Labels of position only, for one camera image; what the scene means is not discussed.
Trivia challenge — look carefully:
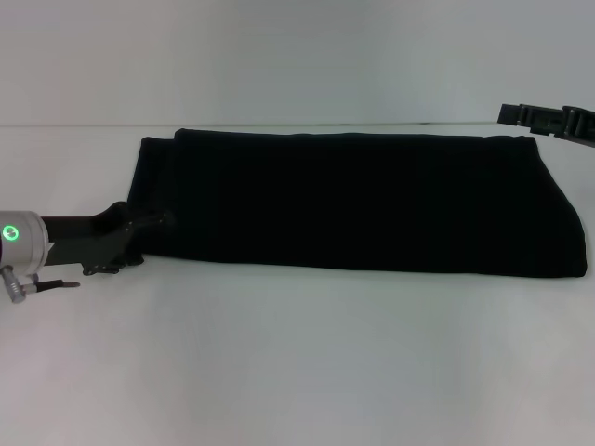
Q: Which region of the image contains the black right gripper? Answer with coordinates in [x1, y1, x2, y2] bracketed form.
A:
[496, 102, 595, 149]

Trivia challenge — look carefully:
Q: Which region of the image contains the black shirt with FREE print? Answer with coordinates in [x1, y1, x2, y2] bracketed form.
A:
[124, 127, 588, 281]

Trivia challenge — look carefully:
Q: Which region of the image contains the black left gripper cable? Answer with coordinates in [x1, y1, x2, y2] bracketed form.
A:
[0, 264, 81, 306]

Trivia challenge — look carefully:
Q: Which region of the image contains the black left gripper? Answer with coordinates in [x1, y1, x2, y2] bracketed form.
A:
[39, 200, 176, 278]

